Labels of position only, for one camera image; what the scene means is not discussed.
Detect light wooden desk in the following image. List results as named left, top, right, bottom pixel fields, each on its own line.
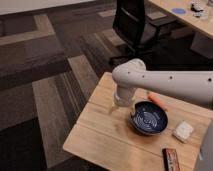
left=148, top=0, right=213, bottom=59

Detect blue round coaster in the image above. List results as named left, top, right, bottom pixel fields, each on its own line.
left=172, top=8, right=186, bottom=14

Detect brown chocolate bar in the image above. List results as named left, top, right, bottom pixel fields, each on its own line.
left=162, top=148, right=180, bottom=171

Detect black office chair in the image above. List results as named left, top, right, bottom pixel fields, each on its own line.
left=109, top=0, right=175, bottom=65

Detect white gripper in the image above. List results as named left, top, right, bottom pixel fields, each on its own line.
left=109, top=86, right=136, bottom=114

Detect small objects on desk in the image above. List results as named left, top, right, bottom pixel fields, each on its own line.
left=190, top=1, right=203, bottom=18

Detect orange carrot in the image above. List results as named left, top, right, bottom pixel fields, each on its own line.
left=147, top=93, right=168, bottom=111

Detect dark blue ceramic bowl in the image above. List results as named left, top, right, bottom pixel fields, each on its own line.
left=130, top=101, right=168, bottom=135

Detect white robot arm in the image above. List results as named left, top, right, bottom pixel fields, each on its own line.
left=112, top=58, right=213, bottom=109

